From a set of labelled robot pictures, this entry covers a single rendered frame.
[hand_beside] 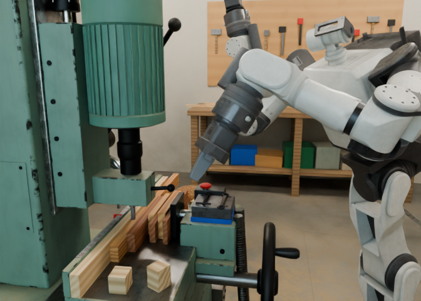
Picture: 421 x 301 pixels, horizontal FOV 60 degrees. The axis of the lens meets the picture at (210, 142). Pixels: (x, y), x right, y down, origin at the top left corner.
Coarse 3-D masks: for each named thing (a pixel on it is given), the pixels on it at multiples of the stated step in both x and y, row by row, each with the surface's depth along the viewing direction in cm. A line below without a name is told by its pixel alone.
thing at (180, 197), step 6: (180, 192) 98; (174, 198) 94; (180, 198) 95; (174, 204) 90; (180, 204) 95; (174, 210) 90; (180, 210) 94; (186, 210) 94; (174, 216) 90; (180, 216) 94; (174, 222) 91; (174, 228) 91; (174, 234) 92
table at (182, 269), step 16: (144, 240) 92; (160, 240) 92; (176, 240) 92; (128, 256) 84; (144, 256) 84; (160, 256) 84; (176, 256) 84; (192, 256) 85; (144, 272) 78; (176, 272) 78; (192, 272) 86; (208, 272) 87; (224, 272) 86; (96, 288) 72; (144, 288) 72; (176, 288) 72
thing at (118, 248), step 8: (176, 176) 129; (168, 184) 120; (176, 184) 129; (160, 192) 114; (168, 192) 119; (152, 200) 107; (136, 216) 96; (128, 224) 91; (120, 240) 83; (112, 248) 81; (120, 248) 82; (112, 256) 82; (120, 256) 82
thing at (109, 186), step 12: (96, 180) 87; (108, 180) 87; (120, 180) 86; (132, 180) 86; (144, 180) 85; (96, 192) 88; (108, 192) 88; (120, 192) 87; (132, 192) 87; (144, 192) 86; (120, 204) 88; (132, 204) 87; (144, 204) 87
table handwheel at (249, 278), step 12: (264, 228) 88; (264, 240) 83; (264, 252) 80; (264, 264) 78; (204, 276) 91; (216, 276) 90; (240, 276) 90; (252, 276) 89; (264, 276) 77; (276, 276) 88; (264, 288) 76; (276, 288) 87; (264, 300) 76
